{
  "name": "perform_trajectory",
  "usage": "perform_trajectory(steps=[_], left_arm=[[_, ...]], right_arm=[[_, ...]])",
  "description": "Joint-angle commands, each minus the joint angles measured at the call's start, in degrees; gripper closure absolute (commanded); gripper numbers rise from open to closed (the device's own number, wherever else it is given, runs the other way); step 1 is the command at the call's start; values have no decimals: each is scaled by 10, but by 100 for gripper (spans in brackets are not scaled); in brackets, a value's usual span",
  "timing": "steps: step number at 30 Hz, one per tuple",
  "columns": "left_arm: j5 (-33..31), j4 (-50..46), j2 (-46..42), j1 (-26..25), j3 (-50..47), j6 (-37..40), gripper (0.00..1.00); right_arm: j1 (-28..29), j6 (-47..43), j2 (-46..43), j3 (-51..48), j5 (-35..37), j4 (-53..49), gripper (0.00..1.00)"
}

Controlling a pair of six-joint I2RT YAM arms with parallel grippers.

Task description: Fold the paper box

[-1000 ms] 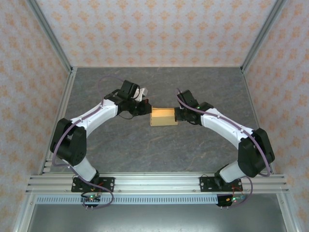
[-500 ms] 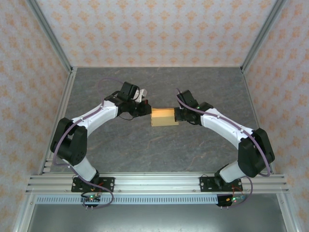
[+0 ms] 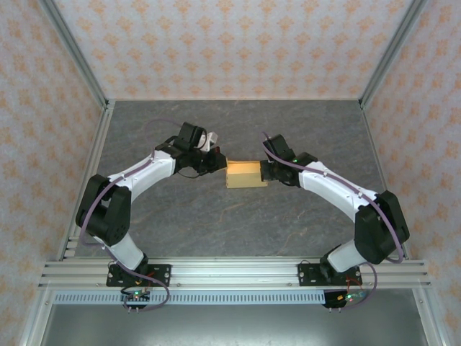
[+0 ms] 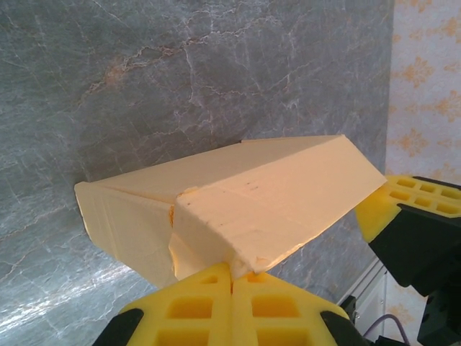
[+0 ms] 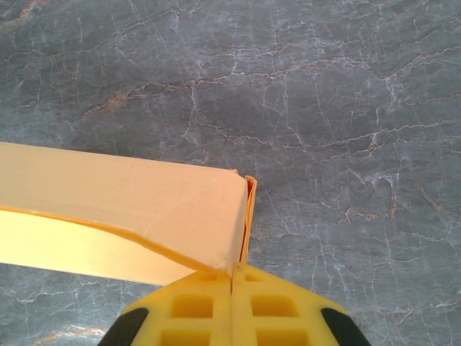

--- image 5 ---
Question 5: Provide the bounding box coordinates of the orange paper box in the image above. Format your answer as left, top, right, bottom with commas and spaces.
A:
0, 141, 259, 288

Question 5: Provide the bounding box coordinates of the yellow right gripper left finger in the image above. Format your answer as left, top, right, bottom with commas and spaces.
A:
102, 268, 233, 346

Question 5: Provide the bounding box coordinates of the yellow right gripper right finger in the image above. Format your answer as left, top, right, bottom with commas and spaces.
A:
232, 262, 370, 346

